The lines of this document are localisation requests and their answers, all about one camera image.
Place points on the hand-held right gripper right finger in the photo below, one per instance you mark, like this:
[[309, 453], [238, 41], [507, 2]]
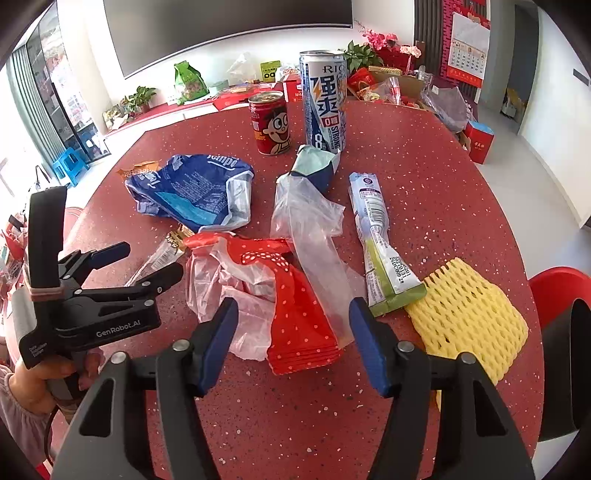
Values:
[[369, 350]]

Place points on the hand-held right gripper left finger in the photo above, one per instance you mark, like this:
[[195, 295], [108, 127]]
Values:
[[217, 346]]

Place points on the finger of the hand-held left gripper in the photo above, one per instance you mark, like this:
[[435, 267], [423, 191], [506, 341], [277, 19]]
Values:
[[111, 254], [157, 277]]

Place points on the red dotted bag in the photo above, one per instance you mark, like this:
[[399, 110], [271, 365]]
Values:
[[300, 323]]

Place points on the yellow foam fruit net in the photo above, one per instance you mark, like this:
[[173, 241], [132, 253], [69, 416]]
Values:
[[466, 318]]

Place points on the teal navy wrapper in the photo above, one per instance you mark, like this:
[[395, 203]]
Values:
[[314, 166]]

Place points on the person's left forearm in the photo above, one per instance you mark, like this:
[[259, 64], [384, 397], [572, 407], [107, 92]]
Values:
[[18, 429]]

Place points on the person's left hand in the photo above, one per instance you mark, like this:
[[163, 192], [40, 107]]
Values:
[[32, 383]]

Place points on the clear printed stick wrapper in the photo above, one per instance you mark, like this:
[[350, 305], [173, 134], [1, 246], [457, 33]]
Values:
[[157, 258]]

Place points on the pink plastic bag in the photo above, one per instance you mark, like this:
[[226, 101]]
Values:
[[240, 286]]

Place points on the orange snack wrapper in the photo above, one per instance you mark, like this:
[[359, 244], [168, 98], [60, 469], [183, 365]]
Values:
[[138, 170]]

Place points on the blue plastic wrapper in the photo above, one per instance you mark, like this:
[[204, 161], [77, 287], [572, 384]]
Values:
[[194, 194]]

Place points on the blue plastic stool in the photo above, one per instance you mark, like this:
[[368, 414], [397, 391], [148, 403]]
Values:
[[69, 166]]

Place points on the white green stick wrapper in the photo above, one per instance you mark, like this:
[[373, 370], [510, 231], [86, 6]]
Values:
[[378, 240]]

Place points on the clear plastic bag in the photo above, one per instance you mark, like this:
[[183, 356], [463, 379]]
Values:
[[314, 240]]

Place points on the small potted plant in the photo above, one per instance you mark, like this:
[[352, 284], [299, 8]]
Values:
[[138, 99]]

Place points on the green snack bag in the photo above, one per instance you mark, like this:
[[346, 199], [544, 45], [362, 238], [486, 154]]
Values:
[[190, 85]]

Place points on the red plastic stool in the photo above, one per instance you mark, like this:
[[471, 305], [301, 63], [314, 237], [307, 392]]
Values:
[[549, 295]]

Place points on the short red cartoon can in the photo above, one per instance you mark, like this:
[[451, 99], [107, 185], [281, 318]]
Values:
[[270, 124]]

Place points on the crinkled clear bag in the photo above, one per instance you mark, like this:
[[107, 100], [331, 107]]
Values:
[[241, 67]]

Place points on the red waffle box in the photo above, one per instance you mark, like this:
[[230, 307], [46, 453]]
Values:
[[292, 87]]

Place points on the yellow green box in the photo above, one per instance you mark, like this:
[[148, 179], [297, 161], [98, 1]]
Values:
[[270, 72]]

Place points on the red box blue lid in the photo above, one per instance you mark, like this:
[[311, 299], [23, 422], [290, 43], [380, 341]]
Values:
[[479, 143]]

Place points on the tall white blue can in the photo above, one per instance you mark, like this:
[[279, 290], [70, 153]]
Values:
[[323, 101]]

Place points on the large black television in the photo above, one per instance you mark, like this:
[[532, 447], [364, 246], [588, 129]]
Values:
[[221, 32]]

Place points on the grey purple plastic bag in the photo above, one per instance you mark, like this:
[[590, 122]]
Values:
[[448, 108]]

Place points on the cardboard box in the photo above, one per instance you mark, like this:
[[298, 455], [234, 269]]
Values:
[[408, 87]]

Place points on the green leafy plant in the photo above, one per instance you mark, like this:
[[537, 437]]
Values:
[[362, 57]]

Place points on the pale pink flower bunch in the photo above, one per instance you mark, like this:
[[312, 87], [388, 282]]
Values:
[[411, 50]]

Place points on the pink flower branch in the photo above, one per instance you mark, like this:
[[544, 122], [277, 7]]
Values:
[[376, 37]]

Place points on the wall calendar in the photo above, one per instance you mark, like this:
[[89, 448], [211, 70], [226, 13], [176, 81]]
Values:
[[468, 46]]

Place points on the dark slatted wall panel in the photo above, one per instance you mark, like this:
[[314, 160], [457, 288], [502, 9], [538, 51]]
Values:
[[425, 23]]

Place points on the wall switch panel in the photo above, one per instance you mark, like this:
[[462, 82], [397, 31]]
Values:
[[581, 76]]

